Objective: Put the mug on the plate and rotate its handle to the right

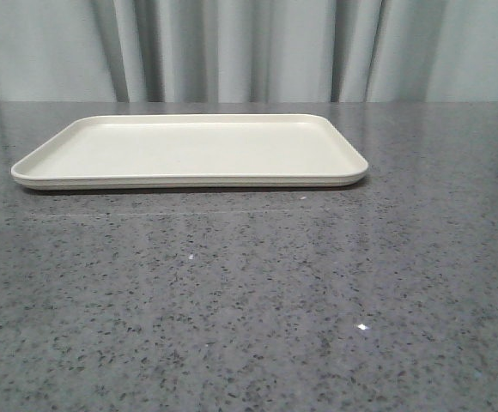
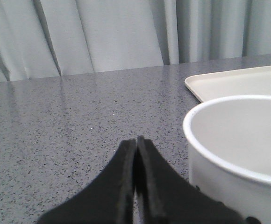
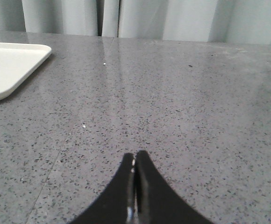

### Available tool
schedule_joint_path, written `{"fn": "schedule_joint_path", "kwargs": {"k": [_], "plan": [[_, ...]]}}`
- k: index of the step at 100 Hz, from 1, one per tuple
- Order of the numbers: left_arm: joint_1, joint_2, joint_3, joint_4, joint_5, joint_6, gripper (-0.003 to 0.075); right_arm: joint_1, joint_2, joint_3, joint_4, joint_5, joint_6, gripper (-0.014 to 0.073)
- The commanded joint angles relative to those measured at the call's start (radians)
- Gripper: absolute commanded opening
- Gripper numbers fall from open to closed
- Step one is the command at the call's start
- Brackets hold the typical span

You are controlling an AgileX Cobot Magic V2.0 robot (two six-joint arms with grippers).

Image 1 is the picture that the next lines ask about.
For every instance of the cream rectangular plastic tray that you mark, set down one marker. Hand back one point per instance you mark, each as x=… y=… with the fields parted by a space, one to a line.
x=192 y=150

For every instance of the pale grey-green curtain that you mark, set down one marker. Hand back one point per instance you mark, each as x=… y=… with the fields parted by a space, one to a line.
x=249 y=51

